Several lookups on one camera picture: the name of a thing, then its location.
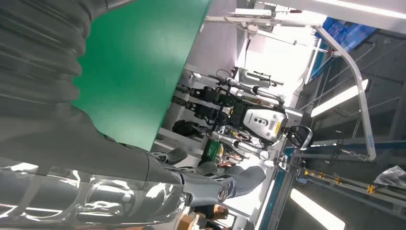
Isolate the clear plastic bag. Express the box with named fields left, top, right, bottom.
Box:
left=373, top=165, right=406, bottom=188

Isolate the aluminium frame rail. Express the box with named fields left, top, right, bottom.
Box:
left=296, top=168, right=406, bottom=219

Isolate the white LED light strip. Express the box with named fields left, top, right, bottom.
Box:
left=290, top=189, right=346, bottom=230
left=312, top=0, right=406, bottom=20
left=310, top=79, right=369, bottom=118

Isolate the white gantry frame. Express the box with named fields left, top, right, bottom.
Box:
left=203, top=8, right=377, bottom=161

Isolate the hanging humanoid robot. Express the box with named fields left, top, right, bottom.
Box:
left=171, top=67, right=315, bottom=169

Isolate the green plastic crate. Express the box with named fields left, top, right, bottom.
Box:
left=202, top=140, right=224, bottom=163

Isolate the person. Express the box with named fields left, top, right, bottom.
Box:
left=190, top=205, right=230, bottom=230

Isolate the blue wall banner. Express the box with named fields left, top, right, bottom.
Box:
left=311, top=16, right=378, bottom=80

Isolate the brown cardboard box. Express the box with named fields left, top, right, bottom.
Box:
left=177, top=214, right=196, bottom=230

